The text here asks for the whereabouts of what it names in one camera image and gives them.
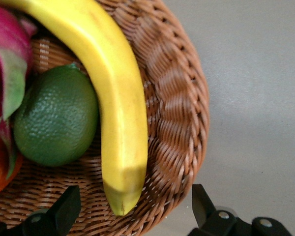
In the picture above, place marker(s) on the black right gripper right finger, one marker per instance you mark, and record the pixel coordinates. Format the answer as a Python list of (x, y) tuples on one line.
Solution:
[(211, 221)]

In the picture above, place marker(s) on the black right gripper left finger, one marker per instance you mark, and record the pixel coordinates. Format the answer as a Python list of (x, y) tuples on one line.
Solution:
[(61, 211)]

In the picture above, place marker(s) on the yellow banana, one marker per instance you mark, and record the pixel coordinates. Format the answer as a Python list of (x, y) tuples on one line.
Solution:
[(118, 98)]

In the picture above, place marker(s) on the green avocado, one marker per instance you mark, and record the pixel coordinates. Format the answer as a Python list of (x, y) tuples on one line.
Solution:
[(56, 118)]

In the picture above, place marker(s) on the brown wicker basket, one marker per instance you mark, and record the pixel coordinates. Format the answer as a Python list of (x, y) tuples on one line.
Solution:
[(177, 110)]

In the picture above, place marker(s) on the pink dragon fruit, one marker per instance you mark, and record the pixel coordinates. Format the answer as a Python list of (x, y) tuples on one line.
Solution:
[(5, 49)]

